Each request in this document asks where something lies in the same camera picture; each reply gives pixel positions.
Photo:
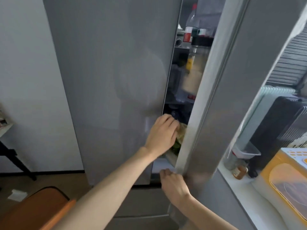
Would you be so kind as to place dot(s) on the bag of green vegetables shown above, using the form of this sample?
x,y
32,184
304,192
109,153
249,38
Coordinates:
x,y
179,137

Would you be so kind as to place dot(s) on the orange chair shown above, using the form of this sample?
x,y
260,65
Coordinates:
x,y
36,209

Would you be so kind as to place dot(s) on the grey refrigerator door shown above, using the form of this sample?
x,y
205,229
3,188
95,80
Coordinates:
x,y
230,81

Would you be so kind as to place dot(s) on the clear plastic container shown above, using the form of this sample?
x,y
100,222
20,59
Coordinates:
x,y
245,150

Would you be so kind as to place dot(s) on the yellow and white box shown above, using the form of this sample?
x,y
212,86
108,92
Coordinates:
x,y
285,184

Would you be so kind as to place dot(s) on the clear bottle with red cap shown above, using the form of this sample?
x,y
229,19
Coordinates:
x,y
191,23

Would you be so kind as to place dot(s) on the person's left fingers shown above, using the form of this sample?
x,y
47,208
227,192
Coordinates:
x,y
173,124

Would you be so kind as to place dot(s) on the person's left forearm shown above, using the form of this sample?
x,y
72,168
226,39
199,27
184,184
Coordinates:
x,y
108,189

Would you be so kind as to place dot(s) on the grey window blinds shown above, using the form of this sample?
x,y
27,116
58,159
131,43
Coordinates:
x,y
290,62

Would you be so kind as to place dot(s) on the person's right forearm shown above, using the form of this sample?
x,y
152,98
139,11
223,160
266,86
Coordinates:
x,y
203,213

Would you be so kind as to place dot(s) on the black appliance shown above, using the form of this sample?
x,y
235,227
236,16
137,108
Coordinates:
x,y
278,131

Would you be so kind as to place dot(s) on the black stand leg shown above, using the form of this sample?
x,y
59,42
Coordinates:
x,y
14,159

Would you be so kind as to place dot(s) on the small orange jar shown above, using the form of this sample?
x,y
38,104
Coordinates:
x,y
239,171

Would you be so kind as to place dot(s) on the grey refrigerator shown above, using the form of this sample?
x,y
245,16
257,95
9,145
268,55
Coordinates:
x,y
108,69

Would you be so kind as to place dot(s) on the person's right hand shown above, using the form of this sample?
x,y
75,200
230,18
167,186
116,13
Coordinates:
x,y
175,188

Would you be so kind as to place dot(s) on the person's left hand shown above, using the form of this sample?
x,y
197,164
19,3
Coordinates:
x,y
162,135

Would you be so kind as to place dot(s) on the white paper sheet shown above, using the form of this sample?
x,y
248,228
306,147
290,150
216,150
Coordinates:
x,y
17,195

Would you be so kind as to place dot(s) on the jar with yellow label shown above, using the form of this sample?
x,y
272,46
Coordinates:
x,y
193,71

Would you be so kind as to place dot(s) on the person's right fingers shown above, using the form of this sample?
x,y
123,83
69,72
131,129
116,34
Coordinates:
x,y
168,173

